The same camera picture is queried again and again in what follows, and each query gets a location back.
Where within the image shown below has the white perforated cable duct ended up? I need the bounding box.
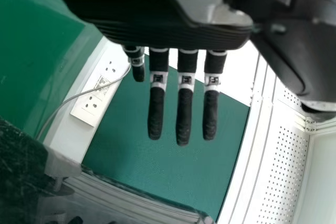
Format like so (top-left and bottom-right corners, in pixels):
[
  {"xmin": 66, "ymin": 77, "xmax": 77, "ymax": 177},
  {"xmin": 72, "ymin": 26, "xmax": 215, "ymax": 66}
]
[{"xmin": 214, "ymin": 53, "xmax": 336, "ymax": 224}]

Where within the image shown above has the thin grey cable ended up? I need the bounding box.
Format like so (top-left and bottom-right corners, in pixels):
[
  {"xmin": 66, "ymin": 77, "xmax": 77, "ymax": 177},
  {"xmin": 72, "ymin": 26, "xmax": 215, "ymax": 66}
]
[{"xmin": 36, "ymin": 64, "xmax": 132, "ymax": 141}]

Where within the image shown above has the white socket strip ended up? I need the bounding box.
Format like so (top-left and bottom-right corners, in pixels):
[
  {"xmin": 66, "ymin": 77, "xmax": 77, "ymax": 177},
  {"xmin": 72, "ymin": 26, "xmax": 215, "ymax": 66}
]
[{"xmin": 69, "ymin": 42, "xmax": 132, "ymax": 127}]

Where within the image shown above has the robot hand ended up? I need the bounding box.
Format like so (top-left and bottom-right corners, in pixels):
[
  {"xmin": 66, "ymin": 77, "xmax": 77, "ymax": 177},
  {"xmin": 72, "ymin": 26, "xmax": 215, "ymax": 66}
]
[{"xmin": 47, "ymin": 0, "xmax": 336, "ymax": 146}]

